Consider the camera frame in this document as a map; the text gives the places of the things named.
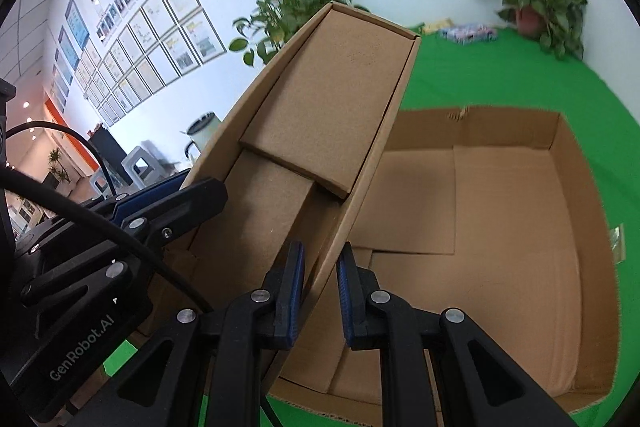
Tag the blue wall posters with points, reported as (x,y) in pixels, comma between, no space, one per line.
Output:
(75,22)

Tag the white kettle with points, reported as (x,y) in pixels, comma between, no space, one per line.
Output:
(202,134)

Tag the yellow flat packet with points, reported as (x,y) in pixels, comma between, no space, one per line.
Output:
(435,28)

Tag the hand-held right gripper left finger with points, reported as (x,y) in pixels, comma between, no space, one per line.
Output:
(295,292)

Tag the green tablecloth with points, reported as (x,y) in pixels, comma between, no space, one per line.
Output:
(475,72)

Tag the wall of framed certificates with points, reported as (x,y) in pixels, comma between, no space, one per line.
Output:
(165,32)

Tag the colourful flat packet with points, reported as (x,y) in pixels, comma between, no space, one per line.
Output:
(470,33)

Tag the long cardboard box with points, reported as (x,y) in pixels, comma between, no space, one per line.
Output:
(325,107)

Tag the bushy potted plant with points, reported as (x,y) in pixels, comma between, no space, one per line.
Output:
(280,17)

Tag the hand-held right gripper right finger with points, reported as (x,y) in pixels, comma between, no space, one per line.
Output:
(345,297)

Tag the large cardboard box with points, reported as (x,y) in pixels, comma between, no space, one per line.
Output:
(500,207)

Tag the small background plant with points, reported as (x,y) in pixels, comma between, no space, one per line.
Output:
(59,164)

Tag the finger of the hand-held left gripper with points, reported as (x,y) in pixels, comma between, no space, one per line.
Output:
(145,202)
(200,199)

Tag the grey plastic stool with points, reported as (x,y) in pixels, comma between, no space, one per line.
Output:
(142,164)

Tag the black board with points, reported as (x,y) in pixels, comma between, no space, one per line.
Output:
(107,147)

